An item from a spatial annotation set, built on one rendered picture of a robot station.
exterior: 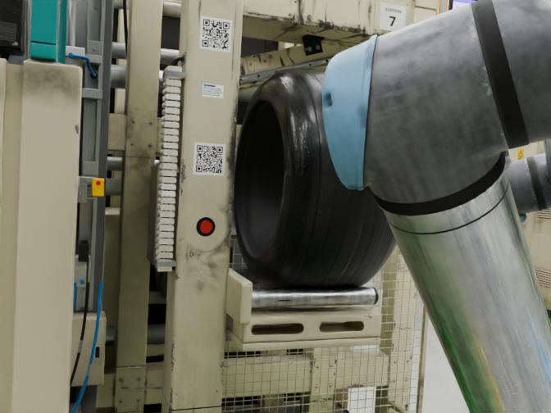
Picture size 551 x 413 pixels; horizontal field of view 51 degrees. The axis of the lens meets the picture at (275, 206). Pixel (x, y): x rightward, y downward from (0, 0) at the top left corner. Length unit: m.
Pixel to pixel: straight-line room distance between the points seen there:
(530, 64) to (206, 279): 1.08
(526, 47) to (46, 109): 0.35
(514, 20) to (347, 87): 0.12
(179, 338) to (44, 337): 0.92
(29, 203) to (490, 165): 0.36
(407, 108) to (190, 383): 1.12
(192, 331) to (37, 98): 0.99
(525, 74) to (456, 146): 0.07
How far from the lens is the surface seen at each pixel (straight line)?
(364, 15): 1.86
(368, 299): 1.47
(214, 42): 1.39
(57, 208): 0.49
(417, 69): 0.43
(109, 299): 2.15
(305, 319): 1.38
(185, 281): 1.38
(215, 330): 1.42
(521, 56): 0.43
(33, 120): 0.49
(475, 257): 0.51
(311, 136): 1.26
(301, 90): 1.34
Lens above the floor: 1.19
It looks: 3 degrees down
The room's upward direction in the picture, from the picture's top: 3 degrees clockwise
